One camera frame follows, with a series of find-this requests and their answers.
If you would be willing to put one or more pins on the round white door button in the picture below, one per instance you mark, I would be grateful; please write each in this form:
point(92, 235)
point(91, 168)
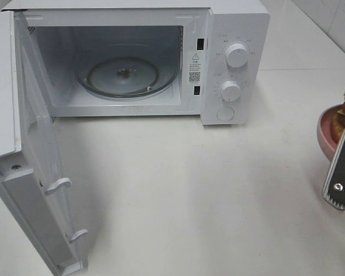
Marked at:
point(225, 114)

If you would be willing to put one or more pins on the white dial knob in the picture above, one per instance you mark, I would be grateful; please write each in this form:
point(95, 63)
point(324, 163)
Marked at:
point(230, 91)
point(236, 55)

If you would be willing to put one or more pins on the white microwave door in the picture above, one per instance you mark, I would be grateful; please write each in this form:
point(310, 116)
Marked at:
point(32, 184)

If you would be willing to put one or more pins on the pink round plate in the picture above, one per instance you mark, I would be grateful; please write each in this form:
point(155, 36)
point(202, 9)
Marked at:
point(326, 143)

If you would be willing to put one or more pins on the glass microwave turntable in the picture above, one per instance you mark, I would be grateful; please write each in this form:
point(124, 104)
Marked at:
point(127, 71)

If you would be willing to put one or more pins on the white warning label sticker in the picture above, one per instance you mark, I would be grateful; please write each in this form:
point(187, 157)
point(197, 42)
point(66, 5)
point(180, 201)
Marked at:
point(194, 67)

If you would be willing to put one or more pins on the white microwave oven body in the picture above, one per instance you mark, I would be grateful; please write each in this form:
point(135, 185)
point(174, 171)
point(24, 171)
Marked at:
point(67, 28)

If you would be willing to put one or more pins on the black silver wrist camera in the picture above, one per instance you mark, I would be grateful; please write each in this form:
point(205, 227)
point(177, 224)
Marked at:
point(334, 185)

